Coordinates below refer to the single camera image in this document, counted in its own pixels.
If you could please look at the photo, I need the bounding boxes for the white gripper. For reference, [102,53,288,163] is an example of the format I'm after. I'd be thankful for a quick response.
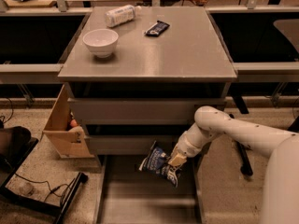
[168,131,203,167]

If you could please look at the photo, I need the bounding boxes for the blue chip bag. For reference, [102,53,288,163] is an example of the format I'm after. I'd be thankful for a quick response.
[138,141,181,188]

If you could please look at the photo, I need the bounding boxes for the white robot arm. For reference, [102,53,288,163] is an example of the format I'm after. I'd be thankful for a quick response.
[168,105,299,224]

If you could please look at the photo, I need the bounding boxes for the open bottom drawer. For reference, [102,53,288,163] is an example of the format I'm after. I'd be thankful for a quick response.
[95,155,205,224]

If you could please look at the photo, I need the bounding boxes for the grey drawer cabinet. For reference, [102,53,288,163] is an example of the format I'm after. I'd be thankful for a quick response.
[59,7,236,157]

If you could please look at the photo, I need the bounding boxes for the dark bag on left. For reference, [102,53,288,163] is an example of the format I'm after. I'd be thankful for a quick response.
[0,126,31,166]

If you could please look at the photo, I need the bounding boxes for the black floor stand bar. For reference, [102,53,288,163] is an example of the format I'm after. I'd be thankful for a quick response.
[228,113,254,176]

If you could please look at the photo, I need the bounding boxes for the cardboard box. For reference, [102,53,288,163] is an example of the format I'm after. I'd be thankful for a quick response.
[43,86,93,158]

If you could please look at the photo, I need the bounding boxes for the orange ball in box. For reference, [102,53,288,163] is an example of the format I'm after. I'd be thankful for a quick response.
[69,119,78,128]

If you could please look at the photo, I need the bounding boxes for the dark blue snack bar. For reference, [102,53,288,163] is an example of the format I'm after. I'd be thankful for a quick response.
[145,21,169,37]

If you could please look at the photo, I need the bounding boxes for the white ceramic bowl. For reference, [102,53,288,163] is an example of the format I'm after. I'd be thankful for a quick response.
[83,29,119,58]

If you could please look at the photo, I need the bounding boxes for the clear plastic water bottle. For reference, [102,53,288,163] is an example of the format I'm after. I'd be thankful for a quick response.
[105,5,142,28]

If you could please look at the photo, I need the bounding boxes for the grey metal rail frame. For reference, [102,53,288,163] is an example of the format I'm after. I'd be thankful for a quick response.
[0,6,299,84]

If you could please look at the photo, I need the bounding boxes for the black cable on floor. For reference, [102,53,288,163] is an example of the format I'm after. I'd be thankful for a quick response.
[13,172,78,205]

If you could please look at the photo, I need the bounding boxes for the black frame base left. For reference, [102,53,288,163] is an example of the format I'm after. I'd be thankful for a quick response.
[0,138,88,224]

